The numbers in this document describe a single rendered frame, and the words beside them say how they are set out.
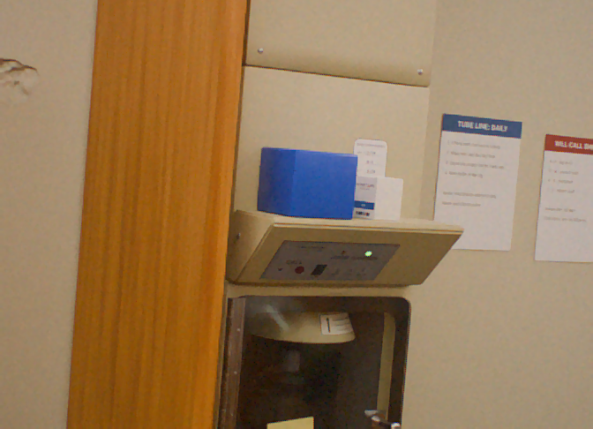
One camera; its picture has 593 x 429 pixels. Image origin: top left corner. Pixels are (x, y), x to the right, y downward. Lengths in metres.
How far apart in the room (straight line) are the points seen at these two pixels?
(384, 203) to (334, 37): 0.25
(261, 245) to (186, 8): 0.34
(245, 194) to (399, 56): 0.33
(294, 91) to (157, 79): 0.20
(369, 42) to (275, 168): 0.26
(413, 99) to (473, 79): 0.63
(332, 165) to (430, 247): 0.22
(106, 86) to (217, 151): 0.42
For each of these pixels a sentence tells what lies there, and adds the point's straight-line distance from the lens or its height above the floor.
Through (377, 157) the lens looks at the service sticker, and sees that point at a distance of 1.66.
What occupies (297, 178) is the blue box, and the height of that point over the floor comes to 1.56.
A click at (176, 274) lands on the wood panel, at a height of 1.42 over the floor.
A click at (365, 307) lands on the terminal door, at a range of 1.66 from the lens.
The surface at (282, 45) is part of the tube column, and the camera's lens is 1.58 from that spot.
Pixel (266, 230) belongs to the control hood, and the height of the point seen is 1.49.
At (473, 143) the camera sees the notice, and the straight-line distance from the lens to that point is 2.32.
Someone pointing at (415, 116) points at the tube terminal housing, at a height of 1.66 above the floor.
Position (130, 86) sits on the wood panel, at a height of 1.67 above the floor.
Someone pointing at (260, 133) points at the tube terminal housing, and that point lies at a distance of 1.56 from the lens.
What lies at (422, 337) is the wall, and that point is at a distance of 2.30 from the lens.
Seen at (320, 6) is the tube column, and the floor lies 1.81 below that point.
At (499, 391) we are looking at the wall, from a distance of 2.46.
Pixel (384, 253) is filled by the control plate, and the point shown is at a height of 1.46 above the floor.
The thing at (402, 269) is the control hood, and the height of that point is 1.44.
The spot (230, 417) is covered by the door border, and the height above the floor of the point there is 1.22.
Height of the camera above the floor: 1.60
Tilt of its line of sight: 3 degrees down
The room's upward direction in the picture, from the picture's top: 5 degrees clockwise
